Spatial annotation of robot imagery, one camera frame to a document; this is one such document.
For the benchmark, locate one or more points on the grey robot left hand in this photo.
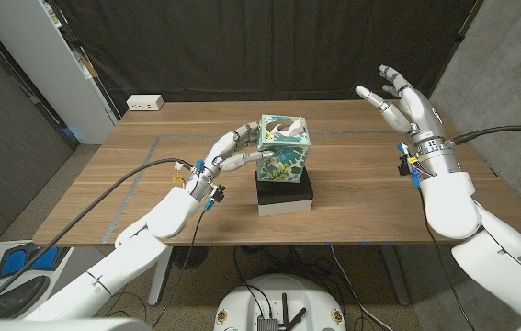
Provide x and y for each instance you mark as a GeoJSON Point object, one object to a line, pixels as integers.
{"type": "Point", "coordinates": [221, 154]}

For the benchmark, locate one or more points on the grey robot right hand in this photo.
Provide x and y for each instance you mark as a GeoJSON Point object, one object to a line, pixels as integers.
{"type": "Point", "coordinates": [421, 117]}

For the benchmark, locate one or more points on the teal floral tissue box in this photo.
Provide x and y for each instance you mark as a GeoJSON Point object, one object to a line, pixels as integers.
{"type": "Point", "coordinates": [287, 165]}

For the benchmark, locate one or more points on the white tissue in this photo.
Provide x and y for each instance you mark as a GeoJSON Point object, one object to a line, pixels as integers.
{"type": "Point", "coordinates": [287, 131]}

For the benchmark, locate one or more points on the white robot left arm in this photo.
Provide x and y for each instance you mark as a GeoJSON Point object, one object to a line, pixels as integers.
{"type": "Point", "coordinates": [127, 257]}

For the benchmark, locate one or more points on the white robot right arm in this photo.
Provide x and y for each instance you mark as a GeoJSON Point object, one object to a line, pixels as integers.
{"type": "Point", "coordinates": [453, 207]}

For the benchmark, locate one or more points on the black and white box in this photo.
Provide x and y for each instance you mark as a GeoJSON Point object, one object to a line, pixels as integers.
{"type": "Point", "coordinates": [283, 190]}

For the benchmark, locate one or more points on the blue left wrist connector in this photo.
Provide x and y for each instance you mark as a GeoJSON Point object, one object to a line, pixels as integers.
{"type": "Point", "coordinates": [207, 204]}

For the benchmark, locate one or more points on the blue wrist connector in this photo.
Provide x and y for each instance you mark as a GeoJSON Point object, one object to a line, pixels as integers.
{"type": "Point", "coordinates": [415, 180]}
{"type": "Point", "coordinates": [207, 204]}

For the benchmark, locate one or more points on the blue right wrist connector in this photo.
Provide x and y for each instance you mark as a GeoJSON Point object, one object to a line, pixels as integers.
{"type": "Point", "coordinates": [415, 180]}

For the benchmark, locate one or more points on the white power strip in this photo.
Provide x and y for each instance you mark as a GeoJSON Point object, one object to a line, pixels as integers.
{"type": "Point", "coordinates": [145, 102]}

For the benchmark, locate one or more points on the black round ribbed disc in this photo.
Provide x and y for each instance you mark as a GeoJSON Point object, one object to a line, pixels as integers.
{"type": "Point", "coordinates": [189, 256]}

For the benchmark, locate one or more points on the white table leg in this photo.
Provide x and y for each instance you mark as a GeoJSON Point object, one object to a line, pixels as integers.
{"type": "Point", "coordinates": [160, 276]}

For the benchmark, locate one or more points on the white robot torso base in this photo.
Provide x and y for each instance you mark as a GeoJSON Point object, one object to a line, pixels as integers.
{"type": "Point", "coordinates": [241, 303]}

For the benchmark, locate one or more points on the grey table leg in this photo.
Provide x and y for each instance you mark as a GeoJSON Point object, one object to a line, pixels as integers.
{"type": "Point", "coordinates": [395, 276]}

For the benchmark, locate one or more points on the black antenna module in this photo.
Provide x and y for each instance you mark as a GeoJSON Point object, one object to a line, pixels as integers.
{"type": "Point", "coordinates": [284, 308]}

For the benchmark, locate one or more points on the white foot pedal unit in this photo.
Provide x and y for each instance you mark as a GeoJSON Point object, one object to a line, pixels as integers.
{"type": "Point", "coordinates": [46, 258]}

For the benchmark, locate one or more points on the white cabinet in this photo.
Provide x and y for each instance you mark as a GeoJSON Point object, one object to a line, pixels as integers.
{"type": "Point", "coordinates": [35, 55]}

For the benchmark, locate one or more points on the white robot chest shell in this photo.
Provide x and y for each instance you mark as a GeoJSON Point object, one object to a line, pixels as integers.
{"type": "Point", "coordinates": [58, 325]}

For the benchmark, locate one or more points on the black shoe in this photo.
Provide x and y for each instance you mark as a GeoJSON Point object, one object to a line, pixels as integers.
{"type": "Point", "coordinates": [26, 296]}

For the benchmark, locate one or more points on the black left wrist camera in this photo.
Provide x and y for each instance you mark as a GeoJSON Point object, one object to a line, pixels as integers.
{"type": "Point", "coordinates": [218, 192]}

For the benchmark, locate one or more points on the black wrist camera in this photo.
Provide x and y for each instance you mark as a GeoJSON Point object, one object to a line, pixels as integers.
{"type": "Point", "coordinates": [403, 166]}
{"type": "Point", "coordinates": [218, 192]}

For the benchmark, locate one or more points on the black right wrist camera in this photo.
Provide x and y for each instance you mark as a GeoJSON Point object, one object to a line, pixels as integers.
{"type": "Point", "coordinates": [403, 166]}

